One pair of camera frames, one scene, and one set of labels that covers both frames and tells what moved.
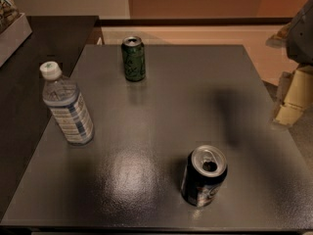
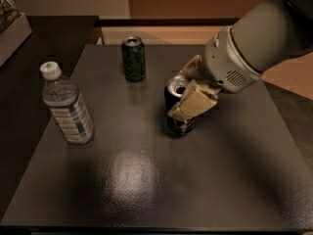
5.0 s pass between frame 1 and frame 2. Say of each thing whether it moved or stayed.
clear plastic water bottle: stayed
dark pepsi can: moved
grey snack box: stayed
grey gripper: moved
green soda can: stayed
